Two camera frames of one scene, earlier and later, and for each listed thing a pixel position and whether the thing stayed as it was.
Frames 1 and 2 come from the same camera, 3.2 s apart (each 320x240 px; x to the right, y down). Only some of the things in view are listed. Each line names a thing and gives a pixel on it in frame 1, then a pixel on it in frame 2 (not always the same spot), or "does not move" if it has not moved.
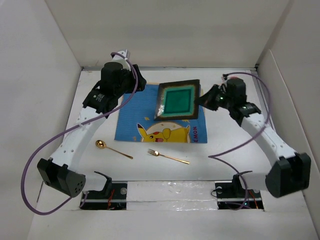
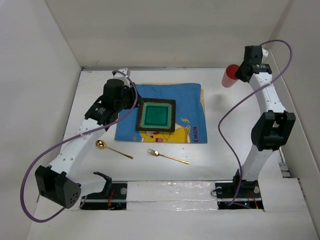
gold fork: x=151 y=152 does not move
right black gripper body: x=217 y=97 to x=239 y=72
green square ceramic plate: x=178 y=100 to x=156 y=115
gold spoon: x=102 y=144 does not move
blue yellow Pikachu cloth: x=136 y=121 to x=190 y=122
